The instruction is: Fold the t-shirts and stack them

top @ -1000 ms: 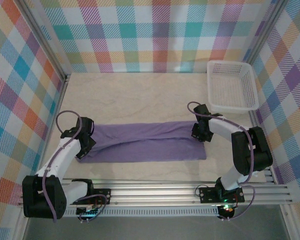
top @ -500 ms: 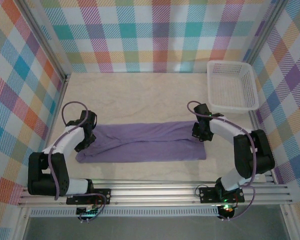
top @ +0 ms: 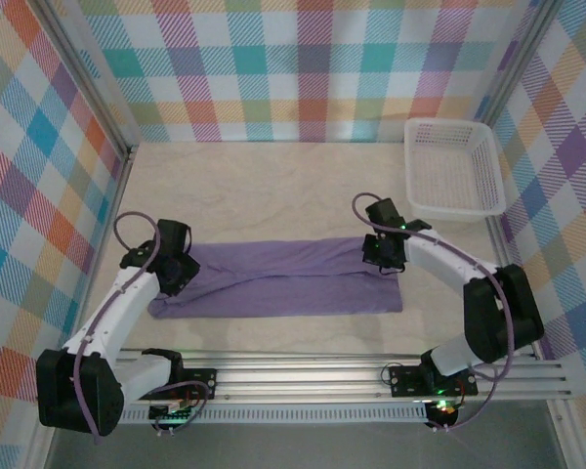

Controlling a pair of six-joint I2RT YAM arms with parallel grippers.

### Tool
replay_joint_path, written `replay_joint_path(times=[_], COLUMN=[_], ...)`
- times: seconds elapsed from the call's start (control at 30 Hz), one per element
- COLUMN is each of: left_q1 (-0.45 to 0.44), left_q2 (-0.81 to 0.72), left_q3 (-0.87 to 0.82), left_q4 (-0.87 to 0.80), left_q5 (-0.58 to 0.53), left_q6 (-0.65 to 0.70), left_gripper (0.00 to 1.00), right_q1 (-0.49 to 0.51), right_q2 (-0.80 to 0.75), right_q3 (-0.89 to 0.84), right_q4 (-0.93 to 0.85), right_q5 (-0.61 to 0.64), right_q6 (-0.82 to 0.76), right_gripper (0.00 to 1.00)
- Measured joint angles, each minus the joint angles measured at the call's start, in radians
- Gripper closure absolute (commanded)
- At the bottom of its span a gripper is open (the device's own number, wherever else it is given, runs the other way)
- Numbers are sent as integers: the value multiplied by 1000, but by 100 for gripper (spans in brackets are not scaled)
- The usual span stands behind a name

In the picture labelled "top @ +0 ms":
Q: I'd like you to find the purple t-shirt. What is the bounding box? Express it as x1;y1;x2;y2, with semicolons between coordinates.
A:
146;235;404;321

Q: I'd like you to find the white plastic mesh basket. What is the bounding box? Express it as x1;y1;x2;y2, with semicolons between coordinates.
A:
403;117;508;225

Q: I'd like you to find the small controller circuit board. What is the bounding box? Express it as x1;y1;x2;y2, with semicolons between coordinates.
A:
148;400;196;434
424;398;463;431

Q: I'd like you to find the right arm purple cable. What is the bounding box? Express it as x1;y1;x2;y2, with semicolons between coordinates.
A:
352;192;517;434

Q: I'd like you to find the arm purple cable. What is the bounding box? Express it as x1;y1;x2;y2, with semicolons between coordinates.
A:
72;210;212;445
352;192;517;434

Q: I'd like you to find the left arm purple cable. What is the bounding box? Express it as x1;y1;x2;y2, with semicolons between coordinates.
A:
72;210;212;445

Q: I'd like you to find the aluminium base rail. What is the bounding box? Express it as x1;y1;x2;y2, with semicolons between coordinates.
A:
116;344;575;406

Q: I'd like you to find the white slotted cable duct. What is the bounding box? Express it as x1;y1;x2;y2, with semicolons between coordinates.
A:
119;403;431;425

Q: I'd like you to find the aluminium corner post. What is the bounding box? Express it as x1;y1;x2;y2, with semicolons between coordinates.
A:
473;0;567;136
31;0;138;162

